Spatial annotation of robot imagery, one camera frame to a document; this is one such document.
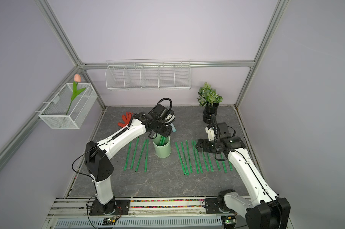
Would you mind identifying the light green metal cup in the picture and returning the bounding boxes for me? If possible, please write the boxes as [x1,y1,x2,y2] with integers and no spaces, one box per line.
[152,134,171,158]

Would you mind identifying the fourteenth green straw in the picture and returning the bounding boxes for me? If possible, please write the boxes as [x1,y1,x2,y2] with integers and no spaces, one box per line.
[130,137,140,169]

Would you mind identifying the twelfth green straw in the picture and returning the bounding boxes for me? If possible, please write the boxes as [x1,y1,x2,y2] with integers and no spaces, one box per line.
[144,139,149,172]

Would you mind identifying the thirteenth green straw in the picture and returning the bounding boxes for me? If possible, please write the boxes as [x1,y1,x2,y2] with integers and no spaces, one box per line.
[135,140,147,172]

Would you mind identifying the fifteenth green straw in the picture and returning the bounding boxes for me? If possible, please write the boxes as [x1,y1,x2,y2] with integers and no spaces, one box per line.
[124,142,132,171]

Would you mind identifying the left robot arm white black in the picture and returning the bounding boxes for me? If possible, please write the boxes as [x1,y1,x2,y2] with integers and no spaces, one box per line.
[84,98,175,213]

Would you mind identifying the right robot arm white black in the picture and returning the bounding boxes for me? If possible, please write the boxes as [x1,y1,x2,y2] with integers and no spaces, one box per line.
[196,123,291,229]

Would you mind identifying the bundle of green wrapped straws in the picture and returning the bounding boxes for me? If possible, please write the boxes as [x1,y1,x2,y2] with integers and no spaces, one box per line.
[158,136,166,147]

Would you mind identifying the light blue garden trowel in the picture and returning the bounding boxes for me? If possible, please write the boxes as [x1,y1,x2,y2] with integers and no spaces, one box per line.
[171,124,176,133]

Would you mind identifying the red work glove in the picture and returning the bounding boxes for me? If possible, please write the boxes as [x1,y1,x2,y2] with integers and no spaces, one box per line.
[118,112,133,127]

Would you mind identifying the green plant in black pot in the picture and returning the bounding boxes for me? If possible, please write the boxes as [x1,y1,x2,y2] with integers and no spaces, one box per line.
[197,82,223,124]

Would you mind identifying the pink artificial tulip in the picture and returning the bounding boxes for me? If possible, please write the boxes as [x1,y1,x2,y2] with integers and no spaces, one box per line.
[65,74,85,115]

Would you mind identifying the white mesh side basket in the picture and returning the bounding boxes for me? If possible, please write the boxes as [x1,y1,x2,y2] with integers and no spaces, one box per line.
[38,82,97,129]

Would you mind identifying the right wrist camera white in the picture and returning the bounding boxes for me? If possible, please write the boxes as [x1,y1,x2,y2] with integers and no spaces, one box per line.
[205,127,215,142]

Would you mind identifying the white wire wall shelf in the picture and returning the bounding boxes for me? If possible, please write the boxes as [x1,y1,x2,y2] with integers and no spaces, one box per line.
[105,59,192,90]

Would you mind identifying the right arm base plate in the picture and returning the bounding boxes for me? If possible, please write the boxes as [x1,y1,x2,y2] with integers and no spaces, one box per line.
[202,198,235,214]

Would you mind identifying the white vented cable duct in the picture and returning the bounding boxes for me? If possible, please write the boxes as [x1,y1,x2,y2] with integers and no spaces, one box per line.
[54,216,223,229]

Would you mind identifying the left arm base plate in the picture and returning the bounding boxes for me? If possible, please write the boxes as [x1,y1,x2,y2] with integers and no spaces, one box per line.
[89,199,131,216]

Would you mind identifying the aluminium front rail frame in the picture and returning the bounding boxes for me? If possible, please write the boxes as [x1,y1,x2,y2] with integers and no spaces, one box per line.
[42,197,249,229]

